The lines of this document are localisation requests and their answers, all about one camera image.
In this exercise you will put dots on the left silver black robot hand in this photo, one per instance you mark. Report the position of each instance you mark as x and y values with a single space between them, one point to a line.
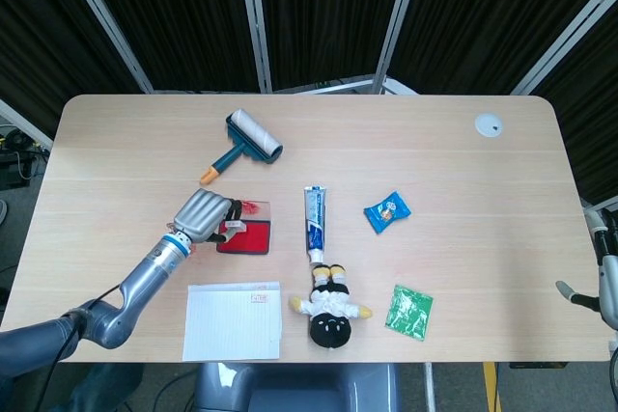
200 211

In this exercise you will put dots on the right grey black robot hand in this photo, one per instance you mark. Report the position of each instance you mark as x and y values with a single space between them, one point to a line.
609 282

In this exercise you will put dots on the red and white stamp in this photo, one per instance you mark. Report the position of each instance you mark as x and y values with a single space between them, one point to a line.
235 225

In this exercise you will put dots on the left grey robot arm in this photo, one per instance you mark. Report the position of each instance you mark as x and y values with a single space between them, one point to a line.
145 277

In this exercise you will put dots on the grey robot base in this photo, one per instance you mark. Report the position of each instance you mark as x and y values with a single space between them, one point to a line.
299 388

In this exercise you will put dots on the red ink pad clear lid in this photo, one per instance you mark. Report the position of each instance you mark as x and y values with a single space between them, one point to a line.
251 238

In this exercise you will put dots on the teal lint roller orange tip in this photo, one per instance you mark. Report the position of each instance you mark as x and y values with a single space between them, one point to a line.
253 137

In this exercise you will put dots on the blue white toothpaste tube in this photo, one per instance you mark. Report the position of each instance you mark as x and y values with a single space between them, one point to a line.
316 221

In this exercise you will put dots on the white lined notepad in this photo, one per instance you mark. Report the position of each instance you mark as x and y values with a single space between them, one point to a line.
232 325

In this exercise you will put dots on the black plush doll white shirt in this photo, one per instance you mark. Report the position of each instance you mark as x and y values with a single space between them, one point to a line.
330 308

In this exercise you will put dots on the blue snack packet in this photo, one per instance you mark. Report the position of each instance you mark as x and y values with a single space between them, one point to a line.
386 211

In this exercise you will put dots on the green tea packet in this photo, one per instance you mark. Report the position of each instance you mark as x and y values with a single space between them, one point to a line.
409 313

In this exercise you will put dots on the white table leg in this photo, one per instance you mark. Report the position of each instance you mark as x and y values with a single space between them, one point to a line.
429 388

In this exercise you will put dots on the silver partition post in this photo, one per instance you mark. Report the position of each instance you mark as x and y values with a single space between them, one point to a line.
565 38
103 19
398 16
253 21

